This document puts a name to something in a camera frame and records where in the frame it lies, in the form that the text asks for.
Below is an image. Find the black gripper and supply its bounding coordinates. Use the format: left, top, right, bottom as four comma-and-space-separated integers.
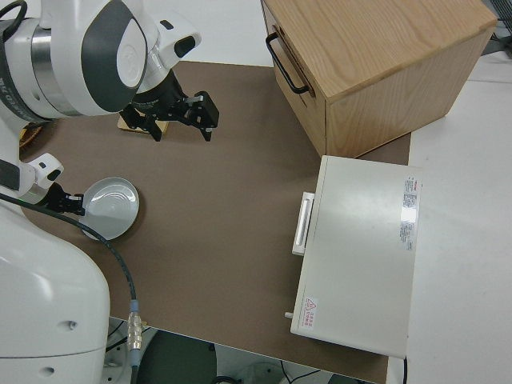
42, 184, 86, 218
119, 90, 222, 143

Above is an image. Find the round wicker basket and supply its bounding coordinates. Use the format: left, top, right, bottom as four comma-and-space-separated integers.
18, 122, 47, 151

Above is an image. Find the wooden mug tree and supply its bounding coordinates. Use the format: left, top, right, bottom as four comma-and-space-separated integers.
117, 114, 170, 136

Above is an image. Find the wooden drawer cabinet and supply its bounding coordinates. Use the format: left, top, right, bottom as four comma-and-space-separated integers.
259, 0, 499, 159

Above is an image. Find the black cabinet handle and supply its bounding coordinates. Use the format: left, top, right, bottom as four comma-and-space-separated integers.
265, 32, 318, 95

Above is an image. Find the gray round plate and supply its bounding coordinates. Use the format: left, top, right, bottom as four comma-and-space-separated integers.
81, 176, 142, 241

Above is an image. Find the white toaster oven handle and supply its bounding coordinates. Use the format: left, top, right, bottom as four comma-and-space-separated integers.
290, 191, 316, 257

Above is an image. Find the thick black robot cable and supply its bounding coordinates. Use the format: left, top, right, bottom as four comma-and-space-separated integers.
0, 193, 144, 384

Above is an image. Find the white toaster oven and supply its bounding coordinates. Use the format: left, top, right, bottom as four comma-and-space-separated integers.
282, 154, 424, 358

